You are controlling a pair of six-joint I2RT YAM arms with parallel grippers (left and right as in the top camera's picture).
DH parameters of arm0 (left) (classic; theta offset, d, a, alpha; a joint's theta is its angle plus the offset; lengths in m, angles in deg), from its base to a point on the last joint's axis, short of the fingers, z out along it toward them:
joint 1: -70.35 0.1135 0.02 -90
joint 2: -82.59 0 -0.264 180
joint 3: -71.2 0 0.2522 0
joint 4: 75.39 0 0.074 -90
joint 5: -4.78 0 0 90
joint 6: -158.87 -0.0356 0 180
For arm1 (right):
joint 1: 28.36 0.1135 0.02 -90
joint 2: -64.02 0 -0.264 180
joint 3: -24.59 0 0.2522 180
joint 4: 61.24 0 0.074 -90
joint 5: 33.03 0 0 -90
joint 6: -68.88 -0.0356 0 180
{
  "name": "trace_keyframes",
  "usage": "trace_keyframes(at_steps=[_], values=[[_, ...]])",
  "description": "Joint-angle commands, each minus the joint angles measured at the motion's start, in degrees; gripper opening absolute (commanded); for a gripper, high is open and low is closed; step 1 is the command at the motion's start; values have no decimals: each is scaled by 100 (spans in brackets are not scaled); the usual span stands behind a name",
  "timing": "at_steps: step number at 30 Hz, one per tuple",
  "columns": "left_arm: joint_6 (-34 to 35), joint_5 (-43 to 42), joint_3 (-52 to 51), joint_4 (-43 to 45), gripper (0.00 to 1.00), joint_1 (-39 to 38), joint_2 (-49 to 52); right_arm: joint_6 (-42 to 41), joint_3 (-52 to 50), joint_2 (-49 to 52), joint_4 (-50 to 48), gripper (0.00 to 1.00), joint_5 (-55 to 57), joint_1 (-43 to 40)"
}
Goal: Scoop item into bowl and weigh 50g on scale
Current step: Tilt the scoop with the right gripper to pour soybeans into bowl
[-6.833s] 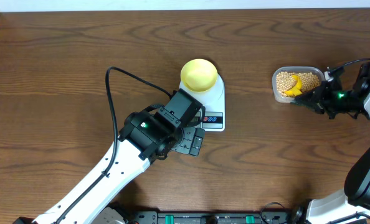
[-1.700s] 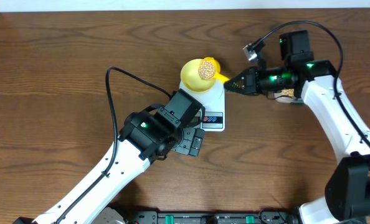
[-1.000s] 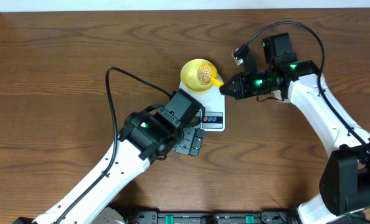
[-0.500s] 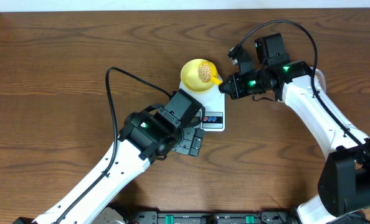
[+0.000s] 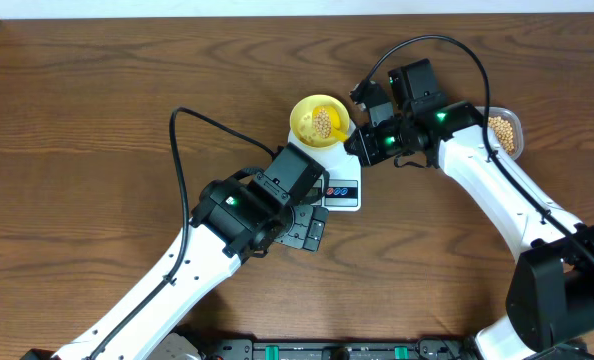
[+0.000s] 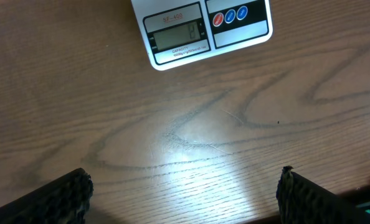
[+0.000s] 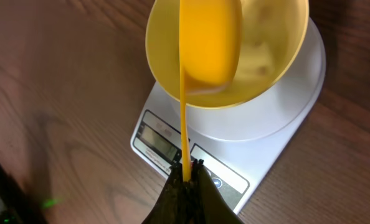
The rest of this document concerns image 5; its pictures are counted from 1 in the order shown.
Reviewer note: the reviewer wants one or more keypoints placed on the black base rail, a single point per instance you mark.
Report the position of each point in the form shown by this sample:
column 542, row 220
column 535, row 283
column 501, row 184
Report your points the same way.
column 245, row 349

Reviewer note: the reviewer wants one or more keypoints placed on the soybeans in container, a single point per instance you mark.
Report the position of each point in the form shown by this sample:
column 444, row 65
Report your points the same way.
column 504, row 133

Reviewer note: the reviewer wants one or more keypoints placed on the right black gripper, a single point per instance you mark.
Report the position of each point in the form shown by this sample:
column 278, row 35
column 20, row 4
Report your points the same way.
column 367, row 151

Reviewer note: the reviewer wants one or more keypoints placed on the yellow plastic scoop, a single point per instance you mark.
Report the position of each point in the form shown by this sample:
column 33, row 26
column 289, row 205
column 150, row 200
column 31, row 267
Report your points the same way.
column 327, row 123

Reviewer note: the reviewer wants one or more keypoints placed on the yellow plastic bowl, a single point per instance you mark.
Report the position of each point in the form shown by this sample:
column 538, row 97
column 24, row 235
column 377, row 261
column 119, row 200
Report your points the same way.
column 307, row 105

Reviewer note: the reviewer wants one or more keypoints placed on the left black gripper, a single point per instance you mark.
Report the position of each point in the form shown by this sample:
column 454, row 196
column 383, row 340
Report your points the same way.
column 303, row 233

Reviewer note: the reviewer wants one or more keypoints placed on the soybeans in bowl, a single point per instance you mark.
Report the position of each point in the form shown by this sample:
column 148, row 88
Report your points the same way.
column 305, row 131

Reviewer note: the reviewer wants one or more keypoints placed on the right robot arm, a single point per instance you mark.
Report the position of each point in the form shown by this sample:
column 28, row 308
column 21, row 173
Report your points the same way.
column 551, row 296

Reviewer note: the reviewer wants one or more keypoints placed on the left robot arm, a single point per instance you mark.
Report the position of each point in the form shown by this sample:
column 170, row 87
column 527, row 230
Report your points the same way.
column 236, row 218

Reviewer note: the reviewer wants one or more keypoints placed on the clear plastic container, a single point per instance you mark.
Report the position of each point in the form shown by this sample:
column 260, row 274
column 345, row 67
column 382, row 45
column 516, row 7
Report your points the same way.
column 516, row 124

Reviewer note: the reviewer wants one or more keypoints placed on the white digital kitchen scale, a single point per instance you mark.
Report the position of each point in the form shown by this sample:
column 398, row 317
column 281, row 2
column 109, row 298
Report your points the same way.
column 343, row 193

